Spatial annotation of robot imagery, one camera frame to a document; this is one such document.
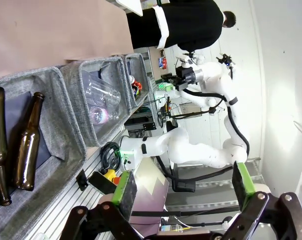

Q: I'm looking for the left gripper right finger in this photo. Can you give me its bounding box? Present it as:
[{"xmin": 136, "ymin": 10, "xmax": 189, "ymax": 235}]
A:
[{"xmin": 222, "ymin": 161, "xmax": 302, "ymax": 240}]

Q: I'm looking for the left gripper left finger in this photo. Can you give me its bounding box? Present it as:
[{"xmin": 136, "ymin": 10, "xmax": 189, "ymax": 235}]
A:
[{"xmin": 59, "ymin": 170, "xmax": 143, "ymax": 240}]

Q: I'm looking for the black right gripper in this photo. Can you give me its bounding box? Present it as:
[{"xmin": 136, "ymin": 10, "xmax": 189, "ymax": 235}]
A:
[{"xmin": 161, "ymin": 65, "xmax": 196, "ymax": 92}]

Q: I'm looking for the grey fabric basket Can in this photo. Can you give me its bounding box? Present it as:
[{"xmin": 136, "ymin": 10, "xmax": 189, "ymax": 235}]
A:
[{"xmin": 124, "ymin": 52, "xmax": 151, "ymax": 111}]

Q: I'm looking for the crushed red can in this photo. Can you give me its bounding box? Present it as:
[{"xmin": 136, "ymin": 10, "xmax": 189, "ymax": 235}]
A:
[{"xmin": 133, "ymin": 80, "xmax": 143, "ymax": 96}]

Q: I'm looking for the grey fabric basket Bottle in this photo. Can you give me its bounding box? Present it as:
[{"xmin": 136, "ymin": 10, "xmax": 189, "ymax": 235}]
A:
[{"xmin": 0, "ymin": 65, "xmax": 88, "ymax": 240}]

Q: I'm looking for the grey fabric basket Plastic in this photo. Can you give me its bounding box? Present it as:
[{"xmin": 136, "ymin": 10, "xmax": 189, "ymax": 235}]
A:
[{"xmin": 59, "ymin": 56, "xmax": 132, "ymax": 148}]

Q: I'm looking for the red snack package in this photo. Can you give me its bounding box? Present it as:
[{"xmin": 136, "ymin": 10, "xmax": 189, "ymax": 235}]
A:
[{"xmin": 157, "ymin": 56, "xmax": 168, "ymax": 71}]

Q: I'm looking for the yellow red emergency stop button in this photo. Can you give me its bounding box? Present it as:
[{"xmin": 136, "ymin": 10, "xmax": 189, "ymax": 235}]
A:
[{"xmin": 102, "ymin": 168, "xmax": 121, "ymax": 185}]

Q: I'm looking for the black phone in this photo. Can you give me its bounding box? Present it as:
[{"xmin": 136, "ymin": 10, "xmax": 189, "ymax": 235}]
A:
[{"xmin": 88, "ymin": 171, "xmax": 117, "ymax": 195}]

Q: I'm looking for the laptop screen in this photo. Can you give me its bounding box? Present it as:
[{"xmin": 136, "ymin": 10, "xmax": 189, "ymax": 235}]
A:
[{"xmin": 129, "ymin": 156, "xmax": 170, "ymax": 233}]

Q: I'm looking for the person in black top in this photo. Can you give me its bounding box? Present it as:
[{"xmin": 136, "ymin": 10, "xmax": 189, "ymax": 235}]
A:
[{"xmin": 125, "ymin": 0, "xmax": 237, "ymax": 53}]

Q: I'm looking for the small plastic bottle on floor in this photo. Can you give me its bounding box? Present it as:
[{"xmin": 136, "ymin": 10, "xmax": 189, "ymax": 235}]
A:
[{"xmin": 160, "ymin": 223, "xmax": 185, "ymax": 233}]

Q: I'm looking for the large clear plastic bottle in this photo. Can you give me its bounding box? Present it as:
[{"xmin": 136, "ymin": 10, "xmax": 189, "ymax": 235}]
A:
[{"xmin": 81, "ymin": 70, "xmax": 122, "ymax": 109}]

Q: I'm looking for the clear plastic bottle white cap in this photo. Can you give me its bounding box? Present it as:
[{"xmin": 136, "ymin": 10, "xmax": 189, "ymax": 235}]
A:
[{"xmin": 88, "ymin": 105, "xmax": 121, "ymax": 125}]

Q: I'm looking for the white table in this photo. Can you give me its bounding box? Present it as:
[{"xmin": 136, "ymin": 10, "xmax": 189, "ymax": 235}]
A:
[{"xmin": 106, "ymin": 0, "xmax": 144, "ymax": 18}]

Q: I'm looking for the coiled black cable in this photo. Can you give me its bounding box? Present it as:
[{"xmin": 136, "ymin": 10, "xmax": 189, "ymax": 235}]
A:
[{"xmin": 100, "ymin": 141, "xmax": 123, "ymax": 172}]

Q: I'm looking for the black floor hose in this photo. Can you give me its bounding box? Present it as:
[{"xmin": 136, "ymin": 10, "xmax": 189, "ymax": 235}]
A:
[{"xmin": 156, "ymin": 154, "xmax": 236, "ymax": 193}]

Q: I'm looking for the black hose of right arm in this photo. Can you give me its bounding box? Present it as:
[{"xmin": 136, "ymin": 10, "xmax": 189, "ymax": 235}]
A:
[{"xmin": 180, "ymin": 87, "xmax": 251, "ymax": 162}]

